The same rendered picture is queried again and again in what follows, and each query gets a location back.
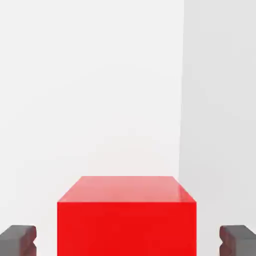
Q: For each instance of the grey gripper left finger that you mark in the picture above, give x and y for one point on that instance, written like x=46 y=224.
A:
x=16 y=241

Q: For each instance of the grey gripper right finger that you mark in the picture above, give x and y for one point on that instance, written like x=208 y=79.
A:
x=240 y=241

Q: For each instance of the small red cube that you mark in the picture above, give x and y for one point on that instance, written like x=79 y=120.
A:
x=126 y=224

